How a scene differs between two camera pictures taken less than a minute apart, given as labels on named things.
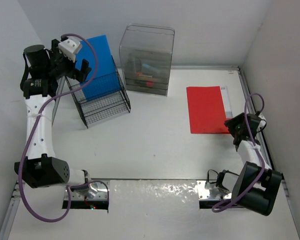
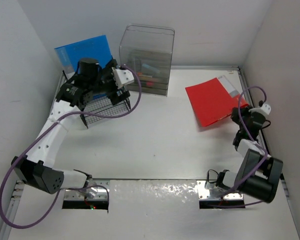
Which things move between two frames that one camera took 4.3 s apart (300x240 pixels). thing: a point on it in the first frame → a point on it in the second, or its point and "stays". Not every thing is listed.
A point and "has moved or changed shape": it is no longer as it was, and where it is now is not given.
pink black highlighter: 147,83 stays
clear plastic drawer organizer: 145,54 stays
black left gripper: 79,74 → 113,95
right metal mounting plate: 211,191 stays
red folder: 206,111 has moved or changed shape
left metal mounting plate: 97,190 stays
